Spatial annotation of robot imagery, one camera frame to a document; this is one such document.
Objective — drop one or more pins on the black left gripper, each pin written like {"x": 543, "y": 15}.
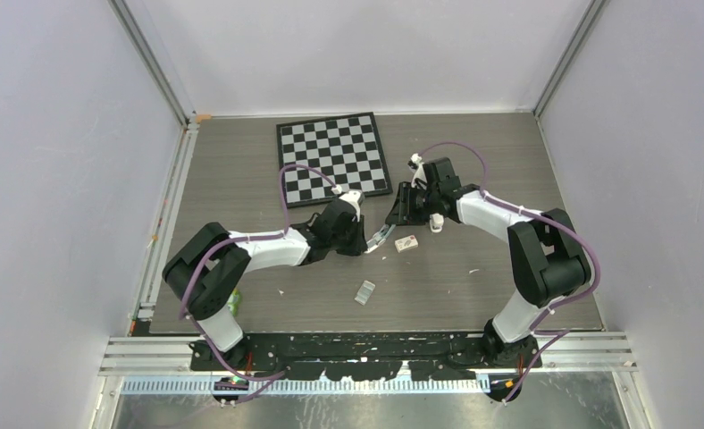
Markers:
{"x": 358, "y": 244}

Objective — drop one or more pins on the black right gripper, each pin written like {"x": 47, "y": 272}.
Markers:
{"x": 403, "y": 213}

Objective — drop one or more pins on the white staple box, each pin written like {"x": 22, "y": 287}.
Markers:
{"x": 406, "y": 243}

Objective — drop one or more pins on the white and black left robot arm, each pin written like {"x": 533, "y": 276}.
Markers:
{"x": 207, "y": 269}

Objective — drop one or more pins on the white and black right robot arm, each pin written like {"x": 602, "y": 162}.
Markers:
{"x": 548, "y": 260}

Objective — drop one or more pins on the black and white chessboard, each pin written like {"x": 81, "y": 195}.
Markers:
{"x": 348, "y": 149}

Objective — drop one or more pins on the green toy block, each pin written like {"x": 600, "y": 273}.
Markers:
{"x": 234, "y": 301}

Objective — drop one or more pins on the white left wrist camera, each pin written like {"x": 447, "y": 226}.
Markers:
{"x": 353, "y": 197}

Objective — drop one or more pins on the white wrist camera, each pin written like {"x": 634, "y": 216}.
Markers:
{"x": 415, "y": 164}
{"x": 353, "y": 197}

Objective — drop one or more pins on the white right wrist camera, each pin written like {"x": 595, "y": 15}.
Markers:
{"x": 415, "y": 164}

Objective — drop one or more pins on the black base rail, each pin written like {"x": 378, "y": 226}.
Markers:
{"x": 375, "y": 356}

